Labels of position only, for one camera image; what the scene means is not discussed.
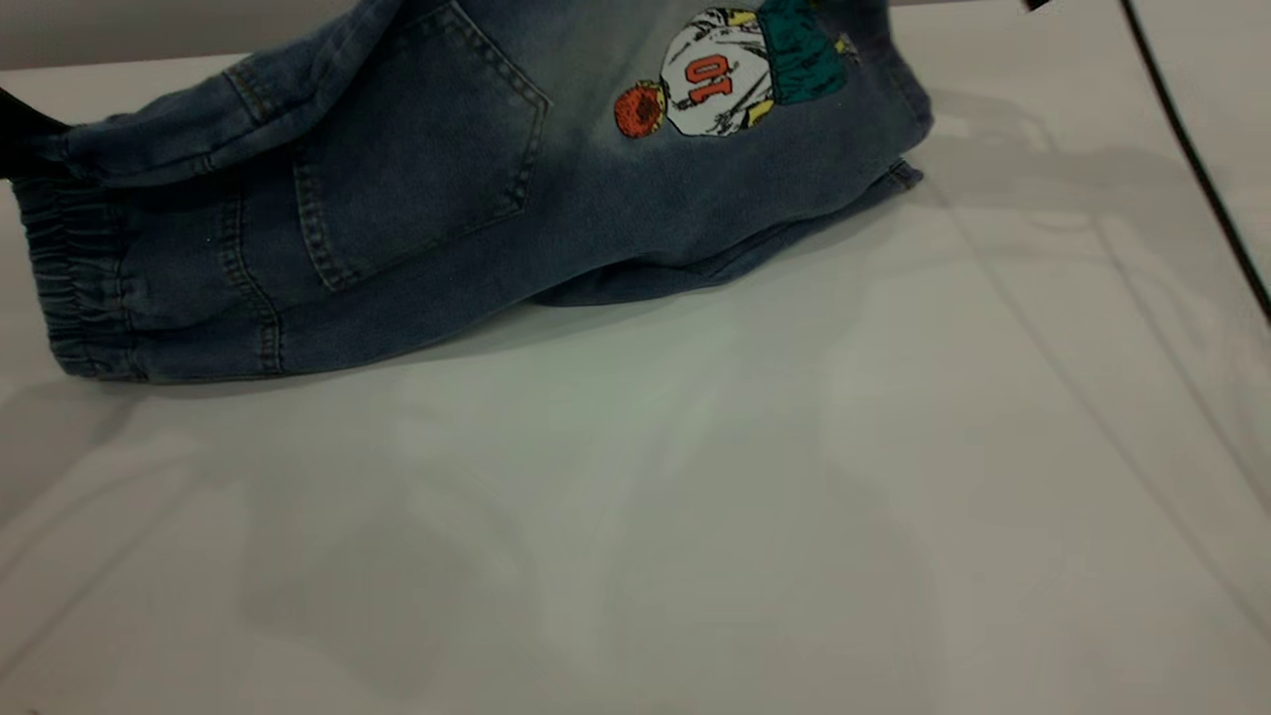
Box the blue denim pants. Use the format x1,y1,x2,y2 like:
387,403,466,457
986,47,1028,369
10,0,934,383

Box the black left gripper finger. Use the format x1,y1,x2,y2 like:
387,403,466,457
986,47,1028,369
0,87,71,182

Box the black braided cable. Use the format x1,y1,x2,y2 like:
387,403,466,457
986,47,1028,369
1122,0,1271,324

